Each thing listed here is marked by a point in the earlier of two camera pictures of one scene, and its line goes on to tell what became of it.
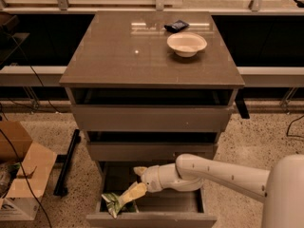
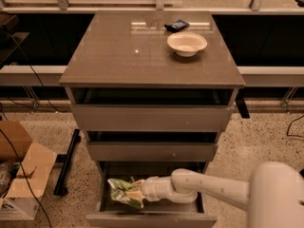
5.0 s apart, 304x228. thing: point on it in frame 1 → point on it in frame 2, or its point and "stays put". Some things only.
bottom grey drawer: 171,209 stays put
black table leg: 241,104 stays put
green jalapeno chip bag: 112,202 → 119,188
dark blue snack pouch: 176,27 stays put
